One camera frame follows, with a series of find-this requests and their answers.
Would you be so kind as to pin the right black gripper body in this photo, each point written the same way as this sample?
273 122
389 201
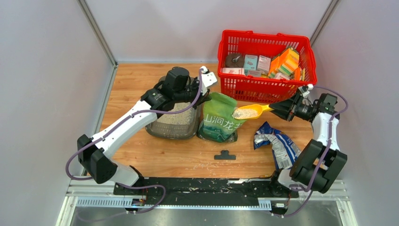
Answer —
296 109

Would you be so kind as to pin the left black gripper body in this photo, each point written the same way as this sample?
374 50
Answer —
200 97

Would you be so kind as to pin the green litter bag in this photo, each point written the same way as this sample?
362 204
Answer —
218 124

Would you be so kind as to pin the yellow plastic scoop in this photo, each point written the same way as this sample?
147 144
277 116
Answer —
250 112

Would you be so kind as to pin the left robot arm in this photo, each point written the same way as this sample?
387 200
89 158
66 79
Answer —
95 153

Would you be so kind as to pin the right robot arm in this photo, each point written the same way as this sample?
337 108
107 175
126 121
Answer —
321 161

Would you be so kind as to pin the grey litter box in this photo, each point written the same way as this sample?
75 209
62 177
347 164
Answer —
174 124

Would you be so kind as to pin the pink flat box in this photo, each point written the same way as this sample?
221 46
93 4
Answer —
236 71

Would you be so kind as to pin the orange box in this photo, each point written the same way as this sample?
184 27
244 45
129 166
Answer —
286 63

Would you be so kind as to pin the pink grey box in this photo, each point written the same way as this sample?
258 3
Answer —
263 64

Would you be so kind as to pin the teal small box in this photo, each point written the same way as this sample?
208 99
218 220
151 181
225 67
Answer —
250 62

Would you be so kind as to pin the blue crumpled bag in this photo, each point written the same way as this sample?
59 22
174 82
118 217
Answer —
284 151

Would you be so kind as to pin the brown round item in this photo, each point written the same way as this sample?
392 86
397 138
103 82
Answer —
234 60

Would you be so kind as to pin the red shopping basket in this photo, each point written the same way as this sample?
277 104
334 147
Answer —
263 90

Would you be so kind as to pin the black bag clip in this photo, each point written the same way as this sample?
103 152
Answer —
224 155

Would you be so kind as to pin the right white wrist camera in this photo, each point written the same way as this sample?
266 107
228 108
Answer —
305 90

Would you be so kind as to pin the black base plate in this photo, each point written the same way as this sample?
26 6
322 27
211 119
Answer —
207 191

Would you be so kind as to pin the aluminium rail frame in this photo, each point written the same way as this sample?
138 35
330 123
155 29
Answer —
90 204

